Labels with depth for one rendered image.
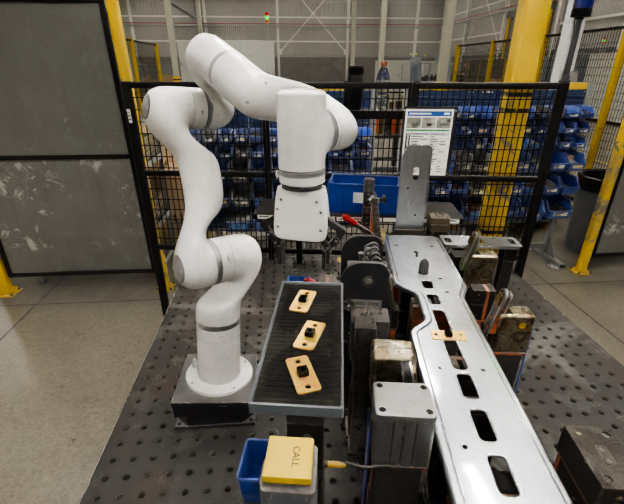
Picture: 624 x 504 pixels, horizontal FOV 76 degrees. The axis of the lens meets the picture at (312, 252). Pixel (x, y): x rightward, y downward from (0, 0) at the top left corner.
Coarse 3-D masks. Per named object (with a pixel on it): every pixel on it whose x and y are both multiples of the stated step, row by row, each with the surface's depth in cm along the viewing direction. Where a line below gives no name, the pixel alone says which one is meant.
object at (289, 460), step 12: (276, 444) 52; (288, 444) 52; (300, 444) 52; (312, 444) 52; (276, 456) 51; (288, 456) 51; (300, 456) 51; (312, 456) 51; (264, 468) 49; (276, 468) 49; (288, 468) 49; (300, 468) 49; (264, 480) 49; (276, 480) 48; (288, 480) 48; (300, 480) 48
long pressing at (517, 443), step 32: (448, 256) 142; (416, 288) 121; (448, 288) 121; (448, 320) 106; (416, 352) 94; (480, 352) 94; (448, 384) 85; (480, 384) 85; (448, 416) 77; (512, 416) 77; (448, 448) 70; (480, 448) 70; (512, 448) 70; (448, 480) 65; (480, 480) 65; (544, 480) 65
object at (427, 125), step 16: (416, 112) 173; (432, 112) 173; (448, 112) 172; (416, 128) 176; (432, 128) 176; (448, 128) 175; (400, 144) 179; (416, 144) 179; (432, 144) 178; (448, 144) 178; (400, 160) 182; (432, 160) 181; (448, 160) 181; (416, 176) 185; (432, 176) 184
